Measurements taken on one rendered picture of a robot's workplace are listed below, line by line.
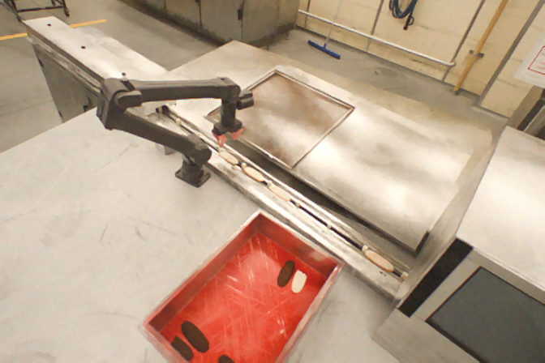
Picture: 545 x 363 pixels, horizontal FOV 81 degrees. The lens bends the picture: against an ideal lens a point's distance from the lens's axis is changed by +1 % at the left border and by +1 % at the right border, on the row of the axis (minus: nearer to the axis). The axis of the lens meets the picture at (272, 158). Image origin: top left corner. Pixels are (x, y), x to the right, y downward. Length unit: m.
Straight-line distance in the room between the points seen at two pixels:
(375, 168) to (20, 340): 1.22
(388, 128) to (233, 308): 1.01
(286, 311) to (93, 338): 0.51
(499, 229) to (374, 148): 0.78
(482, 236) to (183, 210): 0.91
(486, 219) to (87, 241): 1.09
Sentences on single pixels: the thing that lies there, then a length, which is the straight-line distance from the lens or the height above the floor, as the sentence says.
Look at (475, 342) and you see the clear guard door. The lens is 0.87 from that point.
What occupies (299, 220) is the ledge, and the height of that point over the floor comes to 0.86.
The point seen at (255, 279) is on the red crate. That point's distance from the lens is 1.05.
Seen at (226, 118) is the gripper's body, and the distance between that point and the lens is 1.22.
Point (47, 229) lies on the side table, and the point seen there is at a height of 0.82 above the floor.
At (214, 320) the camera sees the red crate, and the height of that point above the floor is 0.82.
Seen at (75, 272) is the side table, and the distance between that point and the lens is 1.15.
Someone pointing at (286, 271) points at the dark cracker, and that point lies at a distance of 1.06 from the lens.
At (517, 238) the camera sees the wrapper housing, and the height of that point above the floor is 1.30.
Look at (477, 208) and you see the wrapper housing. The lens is 0.76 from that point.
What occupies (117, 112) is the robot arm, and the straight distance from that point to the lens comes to 0.99.
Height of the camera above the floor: 1.75
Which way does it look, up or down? 41 degrees down
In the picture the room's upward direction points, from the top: 9 degrees clockwise
